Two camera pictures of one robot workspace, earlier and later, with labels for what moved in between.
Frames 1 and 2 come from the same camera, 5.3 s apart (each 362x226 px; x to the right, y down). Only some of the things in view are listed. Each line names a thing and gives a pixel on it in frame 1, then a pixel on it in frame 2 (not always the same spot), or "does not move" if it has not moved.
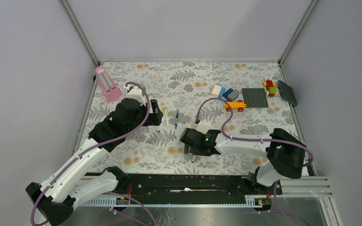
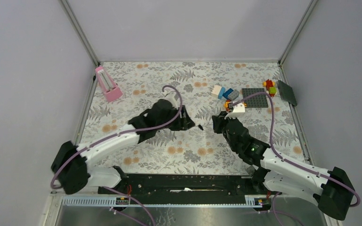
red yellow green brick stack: [271, 88] does not move
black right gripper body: [193, 149] -> [220, 128]
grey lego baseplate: [255, 97] does not move
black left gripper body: [142, 116] -> [178, 125]
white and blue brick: [218, 92] does not move
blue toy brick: [227, 92] does not move
